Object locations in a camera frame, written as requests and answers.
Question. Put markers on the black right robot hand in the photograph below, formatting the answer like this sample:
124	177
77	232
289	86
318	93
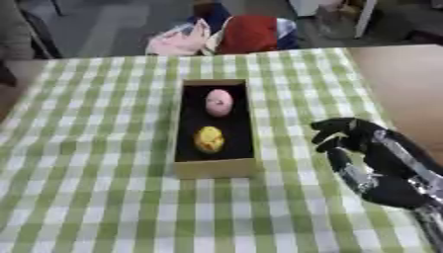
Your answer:
386	158

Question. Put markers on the tan cardboard box black inside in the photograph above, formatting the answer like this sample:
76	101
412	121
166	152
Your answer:
214	168

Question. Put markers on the white table leg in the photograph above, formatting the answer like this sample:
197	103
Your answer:
365	18

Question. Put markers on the pink egg toy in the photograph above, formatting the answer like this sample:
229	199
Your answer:
219	102

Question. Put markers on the yellow egg toy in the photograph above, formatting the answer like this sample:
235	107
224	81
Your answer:
209	139

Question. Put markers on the pile of coloured cloths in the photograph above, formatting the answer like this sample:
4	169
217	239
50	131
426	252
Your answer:
231	34

